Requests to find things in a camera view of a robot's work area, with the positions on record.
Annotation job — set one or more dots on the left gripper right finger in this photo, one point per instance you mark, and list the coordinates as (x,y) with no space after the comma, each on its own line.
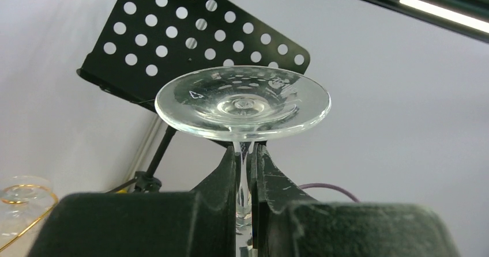
(289,222)

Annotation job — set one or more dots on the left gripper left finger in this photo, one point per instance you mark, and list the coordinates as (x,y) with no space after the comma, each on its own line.
(199,222)

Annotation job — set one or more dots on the clear wine glass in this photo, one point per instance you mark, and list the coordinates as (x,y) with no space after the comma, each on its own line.
(243,105)
(27,180)

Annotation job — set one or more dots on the clear wine glass back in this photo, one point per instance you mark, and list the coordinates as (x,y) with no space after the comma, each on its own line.
(27,180)

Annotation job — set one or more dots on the black tripod stand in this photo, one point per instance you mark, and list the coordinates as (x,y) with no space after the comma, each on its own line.
(145,181)

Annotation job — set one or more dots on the black music stand tray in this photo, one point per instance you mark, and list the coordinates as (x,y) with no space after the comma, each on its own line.
(145,44)

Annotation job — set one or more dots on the gold wire glass rack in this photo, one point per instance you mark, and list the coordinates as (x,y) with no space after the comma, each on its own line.
(23,206)

